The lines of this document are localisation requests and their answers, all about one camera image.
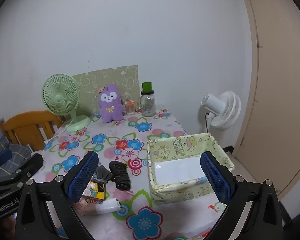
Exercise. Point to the small cotton swab jar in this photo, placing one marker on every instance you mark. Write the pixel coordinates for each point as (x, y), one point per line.
(130, 107)

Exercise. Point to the purple plush toy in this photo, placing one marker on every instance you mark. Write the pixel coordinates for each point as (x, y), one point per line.
(109, 101)

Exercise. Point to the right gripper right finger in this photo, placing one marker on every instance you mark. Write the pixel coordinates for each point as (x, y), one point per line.
(264, 219)

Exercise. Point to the cartoon tissue pack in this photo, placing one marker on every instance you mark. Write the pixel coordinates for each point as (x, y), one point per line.
(95, 191)

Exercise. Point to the wooden chair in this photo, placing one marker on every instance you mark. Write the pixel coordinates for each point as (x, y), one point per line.
(31, 128)

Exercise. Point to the white roll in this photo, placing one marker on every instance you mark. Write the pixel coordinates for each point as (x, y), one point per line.
(91, 207)

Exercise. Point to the green desk fan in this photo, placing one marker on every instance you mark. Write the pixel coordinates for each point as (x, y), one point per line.
(60, 95)

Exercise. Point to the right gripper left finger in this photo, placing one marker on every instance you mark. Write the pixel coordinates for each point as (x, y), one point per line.
(34, 220)

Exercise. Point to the white standing fan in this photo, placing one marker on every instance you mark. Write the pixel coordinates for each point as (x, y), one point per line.
(223, 110)

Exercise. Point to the plaid blue bedding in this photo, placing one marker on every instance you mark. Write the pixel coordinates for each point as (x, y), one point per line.
(11, 156)

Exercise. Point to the floral tablecloth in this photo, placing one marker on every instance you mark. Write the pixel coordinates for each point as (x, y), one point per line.
(139, 217)

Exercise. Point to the beige door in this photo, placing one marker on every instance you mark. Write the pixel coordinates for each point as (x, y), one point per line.
(268, 145)

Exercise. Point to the glass jar green lid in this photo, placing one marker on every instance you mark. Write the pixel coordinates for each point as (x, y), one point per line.
(147, 100)

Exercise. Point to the grey sock bundle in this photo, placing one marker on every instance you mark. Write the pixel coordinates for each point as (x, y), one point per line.
(102, 175)

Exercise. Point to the yellow cartoon storage box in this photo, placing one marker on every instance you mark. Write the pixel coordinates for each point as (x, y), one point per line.
(174, 169)

